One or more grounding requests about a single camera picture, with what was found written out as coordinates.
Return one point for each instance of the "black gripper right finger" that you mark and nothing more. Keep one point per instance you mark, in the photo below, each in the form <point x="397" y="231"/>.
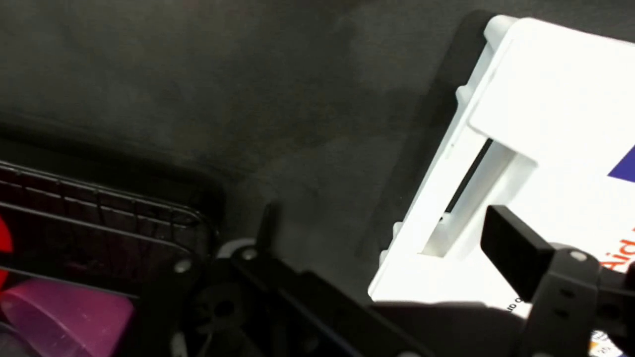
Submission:
<point x="514" y="251"/>

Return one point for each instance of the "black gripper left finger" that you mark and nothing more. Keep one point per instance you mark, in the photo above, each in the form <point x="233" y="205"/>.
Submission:
<point x="268" y="229"/>

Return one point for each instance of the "white first aid box lid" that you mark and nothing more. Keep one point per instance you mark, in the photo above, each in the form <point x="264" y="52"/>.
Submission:
<point x="546" y="128"/>

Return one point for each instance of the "black dish rack tray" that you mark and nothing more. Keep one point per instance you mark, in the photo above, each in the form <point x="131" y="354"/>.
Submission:
<point x="98" y="221"/>

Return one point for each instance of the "purple bowl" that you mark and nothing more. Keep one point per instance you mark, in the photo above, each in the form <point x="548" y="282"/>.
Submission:
<point x="60" y="320"/>

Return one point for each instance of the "red bowl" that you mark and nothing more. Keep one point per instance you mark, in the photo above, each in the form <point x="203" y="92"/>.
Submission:
<point x="6" y="247"/>

